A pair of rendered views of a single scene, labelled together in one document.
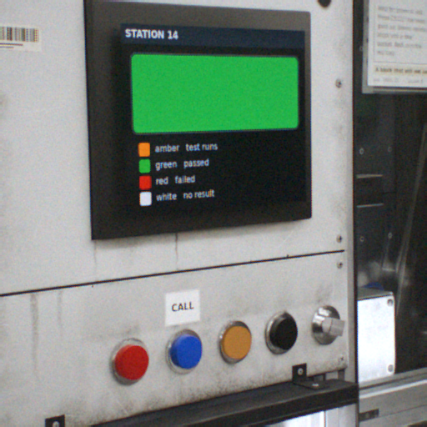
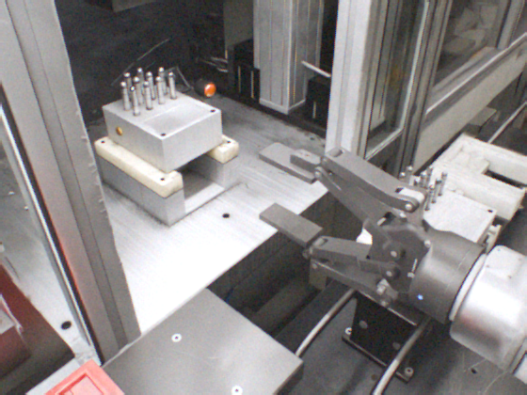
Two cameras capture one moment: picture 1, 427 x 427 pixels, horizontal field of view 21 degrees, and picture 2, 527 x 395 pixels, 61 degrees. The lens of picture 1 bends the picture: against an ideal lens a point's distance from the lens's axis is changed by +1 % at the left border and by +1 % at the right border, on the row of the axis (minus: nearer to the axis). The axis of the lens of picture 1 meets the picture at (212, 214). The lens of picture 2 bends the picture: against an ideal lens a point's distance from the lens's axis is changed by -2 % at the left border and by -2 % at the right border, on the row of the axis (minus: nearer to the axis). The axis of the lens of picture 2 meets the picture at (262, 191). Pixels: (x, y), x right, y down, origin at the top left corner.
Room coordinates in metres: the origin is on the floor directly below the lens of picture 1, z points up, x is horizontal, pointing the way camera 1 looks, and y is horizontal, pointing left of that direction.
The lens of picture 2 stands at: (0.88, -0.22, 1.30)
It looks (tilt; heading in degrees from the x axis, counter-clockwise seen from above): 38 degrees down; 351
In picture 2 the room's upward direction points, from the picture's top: straight up
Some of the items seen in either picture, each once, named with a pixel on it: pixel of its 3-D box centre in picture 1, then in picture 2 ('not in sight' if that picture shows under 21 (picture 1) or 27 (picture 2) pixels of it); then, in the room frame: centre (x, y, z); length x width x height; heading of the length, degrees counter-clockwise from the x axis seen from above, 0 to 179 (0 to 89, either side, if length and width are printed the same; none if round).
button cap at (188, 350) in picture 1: (183, 350); not in sight; (1.01, 0.03, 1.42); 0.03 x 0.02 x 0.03; 129
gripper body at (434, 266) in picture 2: not in sight; (419, 261); (1.14, -0.41, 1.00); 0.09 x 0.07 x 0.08; 39
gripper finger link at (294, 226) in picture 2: not in sight; (290, 223); (1.26, -0.31, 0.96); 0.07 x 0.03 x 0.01; 39
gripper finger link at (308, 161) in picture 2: not in sight; (314, 156); (1.24, -0.33, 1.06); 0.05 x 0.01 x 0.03; 39
